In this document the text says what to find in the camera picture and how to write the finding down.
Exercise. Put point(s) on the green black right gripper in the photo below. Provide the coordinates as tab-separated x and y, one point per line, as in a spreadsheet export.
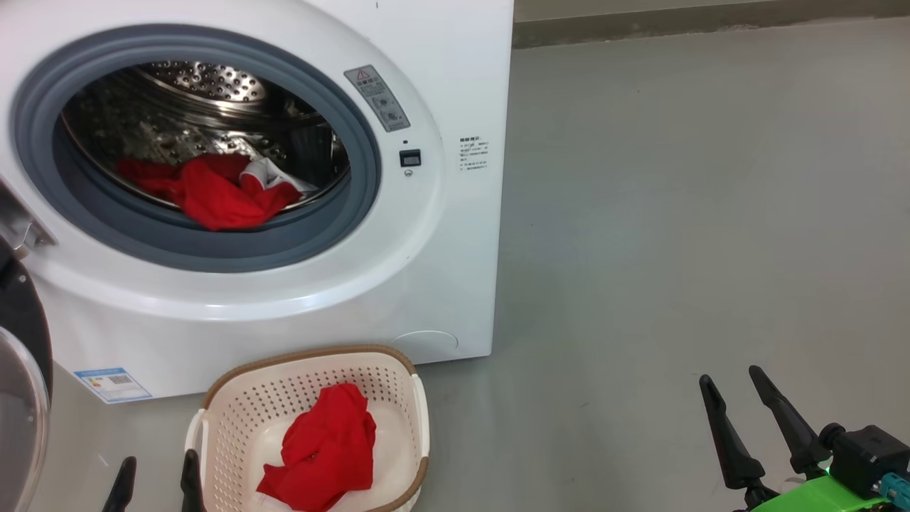
817	498

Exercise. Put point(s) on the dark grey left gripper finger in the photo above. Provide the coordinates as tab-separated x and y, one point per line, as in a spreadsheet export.
190	487
122	487

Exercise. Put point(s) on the dark round glass washer door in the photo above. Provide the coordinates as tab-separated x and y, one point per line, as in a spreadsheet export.
21	398

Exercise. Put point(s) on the red garment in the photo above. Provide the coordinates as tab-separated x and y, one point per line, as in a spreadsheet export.
327	448
213	199

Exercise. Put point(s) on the cream perforated basket brown rim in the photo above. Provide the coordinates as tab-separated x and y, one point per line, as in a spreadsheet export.
242	412

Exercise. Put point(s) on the grey rubber door gasket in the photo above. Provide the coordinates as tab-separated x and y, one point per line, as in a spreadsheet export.
334	220

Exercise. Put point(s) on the white front-load washing machine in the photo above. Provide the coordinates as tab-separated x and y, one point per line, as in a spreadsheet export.
441	235

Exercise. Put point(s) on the black door latch socket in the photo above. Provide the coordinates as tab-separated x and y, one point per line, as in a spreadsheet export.
410	158

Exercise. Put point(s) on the blue white energy label sticker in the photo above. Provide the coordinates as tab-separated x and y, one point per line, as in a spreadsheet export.
112	384

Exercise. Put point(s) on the round white filter cover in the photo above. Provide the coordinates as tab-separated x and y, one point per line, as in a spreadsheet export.
425	343

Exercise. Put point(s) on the perforated steel washer drum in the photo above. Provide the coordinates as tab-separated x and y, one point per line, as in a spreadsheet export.
206	92

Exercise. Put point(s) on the grey warning sticker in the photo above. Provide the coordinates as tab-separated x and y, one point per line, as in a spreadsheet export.
378	98

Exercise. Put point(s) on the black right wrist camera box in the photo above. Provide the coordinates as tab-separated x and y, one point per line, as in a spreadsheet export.
864	455

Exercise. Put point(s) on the teal right camera connector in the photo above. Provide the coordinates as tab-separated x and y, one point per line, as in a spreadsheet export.
896	489

